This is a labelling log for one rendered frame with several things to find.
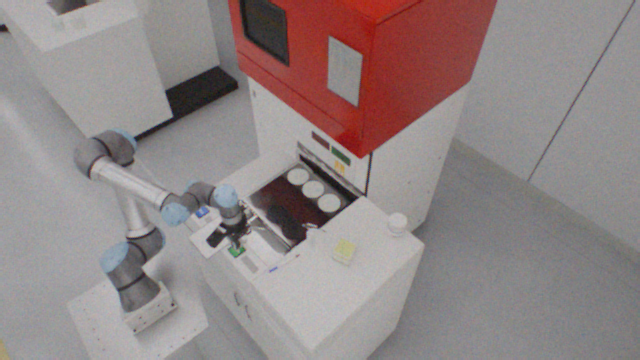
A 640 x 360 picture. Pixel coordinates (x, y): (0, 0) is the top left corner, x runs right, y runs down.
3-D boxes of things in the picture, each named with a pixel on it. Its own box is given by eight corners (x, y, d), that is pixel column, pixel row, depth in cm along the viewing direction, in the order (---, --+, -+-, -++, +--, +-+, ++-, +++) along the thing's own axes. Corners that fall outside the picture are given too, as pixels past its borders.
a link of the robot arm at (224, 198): (218, 178, 150) (240, 185, 148) (223, 198, 158) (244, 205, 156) (206, 195, 145) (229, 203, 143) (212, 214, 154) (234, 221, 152)
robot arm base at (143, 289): (128, 316, 158) (113, 294, 156) (120, 307, 171) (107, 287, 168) (165, 290, 166) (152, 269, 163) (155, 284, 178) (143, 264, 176)
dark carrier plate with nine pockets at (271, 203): (299, 163, 213) (299, 162, 213) (349, 204, 197) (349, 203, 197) (243, 200, 198) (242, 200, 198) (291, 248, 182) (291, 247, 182)
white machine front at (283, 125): (258, 124, 242) (250, 63, 212) (364, 211, 204) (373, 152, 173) (254, 126, 241) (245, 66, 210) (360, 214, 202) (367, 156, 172)
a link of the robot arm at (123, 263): (107, 291, 164) (87, 261, 160) (133, 269, 175) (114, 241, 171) (128, 286, 158) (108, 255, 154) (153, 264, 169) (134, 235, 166)
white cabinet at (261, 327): (286, 229, 295) (277, 145, 232) (394, 334, 249) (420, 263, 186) (206, 289, 267) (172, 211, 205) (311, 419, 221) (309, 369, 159)
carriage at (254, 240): (235, 213, 199) (234, 209, 197) (286, 265, 182) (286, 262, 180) (221, 223, 196) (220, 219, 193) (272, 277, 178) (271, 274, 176)
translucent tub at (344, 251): (340, 245, 175) (340, 236, 170) (356, 253, 172) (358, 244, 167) (331, 260, 171) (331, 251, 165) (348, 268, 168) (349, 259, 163)
